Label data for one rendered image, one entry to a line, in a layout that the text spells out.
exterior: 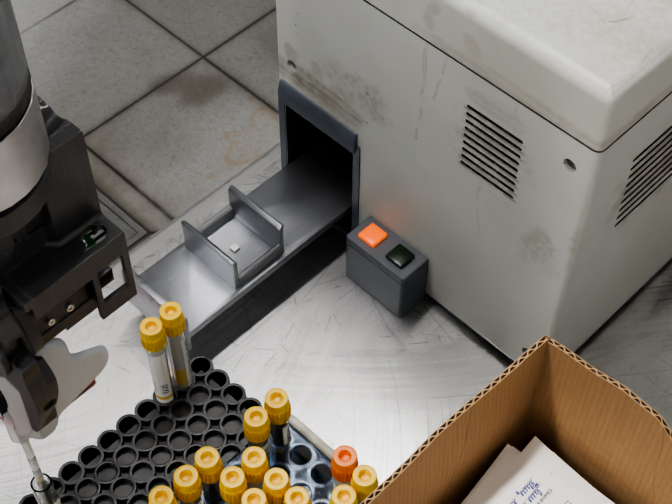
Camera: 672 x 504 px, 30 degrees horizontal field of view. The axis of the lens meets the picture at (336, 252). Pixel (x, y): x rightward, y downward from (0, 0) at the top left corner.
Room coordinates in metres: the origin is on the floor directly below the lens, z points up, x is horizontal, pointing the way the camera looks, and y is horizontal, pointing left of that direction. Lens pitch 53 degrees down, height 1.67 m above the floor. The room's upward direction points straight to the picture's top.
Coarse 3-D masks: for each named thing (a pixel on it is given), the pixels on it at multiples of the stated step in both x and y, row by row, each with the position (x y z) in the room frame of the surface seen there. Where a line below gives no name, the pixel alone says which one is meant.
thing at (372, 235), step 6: (366, 228) 0.58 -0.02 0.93; (372, 228) 0.58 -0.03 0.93; (378, 228) 0.58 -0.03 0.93; (360, 234) 0.58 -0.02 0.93; (366, 234) 0.58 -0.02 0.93; (372, 234) 0.58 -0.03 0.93; (378, 234) 0.58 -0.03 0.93; (384, 234) 0.58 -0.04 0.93; (366, 240) 0.57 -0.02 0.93; (372, 240) 0.57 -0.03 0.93; (378, 240) 0.57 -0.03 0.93; (372, 246) 0.57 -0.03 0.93
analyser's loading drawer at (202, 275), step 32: (320, 160) 0.67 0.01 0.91; (256, 192) 0.63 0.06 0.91; (288, 192) 0.63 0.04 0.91; (320, 192) 0.63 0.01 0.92; (224, 224) 0.60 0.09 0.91; (256, 224) 0.59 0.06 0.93; (288, 224) 0.60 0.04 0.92; (320, 224) 0.60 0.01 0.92; (192, 256) 0.57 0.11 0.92; (224, 256) 0.55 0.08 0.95; (256, 256) 0.57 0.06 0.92; (288, 256) 0.57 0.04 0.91; (160, 288) 0.54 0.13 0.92; (192, 288) 0.54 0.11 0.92; (224, 288) 0.54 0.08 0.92; (192, 320) 0.51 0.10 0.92
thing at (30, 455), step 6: (24, 444) 0.35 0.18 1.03; (30, 444) 0.35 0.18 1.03; (24, 450) 0.35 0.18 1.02; (30, 450) 0.35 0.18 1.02; (30, 456) 0.35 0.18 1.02; (30, 462) 0.35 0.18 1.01; (36, 462) 0.35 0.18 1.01; (36, 468) 0.35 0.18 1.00; (36, 474) 0.35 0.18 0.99; (42, 474) 0.35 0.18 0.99; (36, 480) 0.35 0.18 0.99; (42, 480) 0.35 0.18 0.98; (42, 486) 0.35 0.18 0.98
